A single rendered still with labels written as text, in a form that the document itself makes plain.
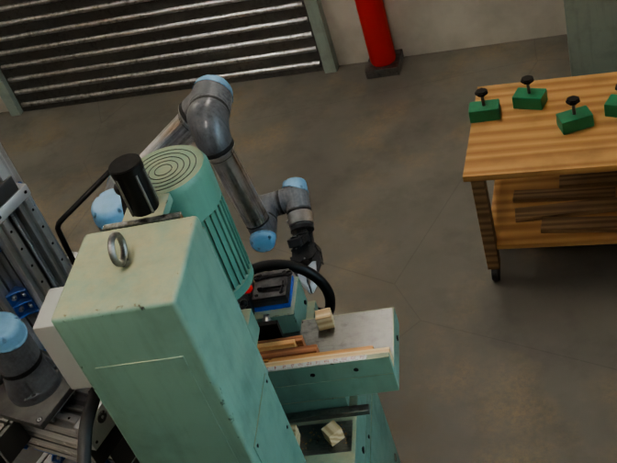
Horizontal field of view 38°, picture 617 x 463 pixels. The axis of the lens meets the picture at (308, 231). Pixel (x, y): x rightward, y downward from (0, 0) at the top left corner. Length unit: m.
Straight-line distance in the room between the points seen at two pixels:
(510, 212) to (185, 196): 2.00
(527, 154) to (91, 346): 2.00
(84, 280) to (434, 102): 3.23
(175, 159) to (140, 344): 0.43
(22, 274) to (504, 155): 1.65
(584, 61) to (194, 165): 2.46
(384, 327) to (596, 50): 2.06
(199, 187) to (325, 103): 3.13
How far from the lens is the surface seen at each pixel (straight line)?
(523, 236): 3.40
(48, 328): 1.58
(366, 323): 2.16
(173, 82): 5.42
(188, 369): 1.53
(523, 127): 3.33
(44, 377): 2.48
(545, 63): 4.72
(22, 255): 2.51
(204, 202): 1.74
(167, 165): 1.78
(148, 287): 1.48
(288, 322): 2.18
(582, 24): 3.85
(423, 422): 3.10
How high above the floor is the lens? 2.40
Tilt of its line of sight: 37 degrees down
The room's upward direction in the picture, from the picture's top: 19 degrees counter-clockwise
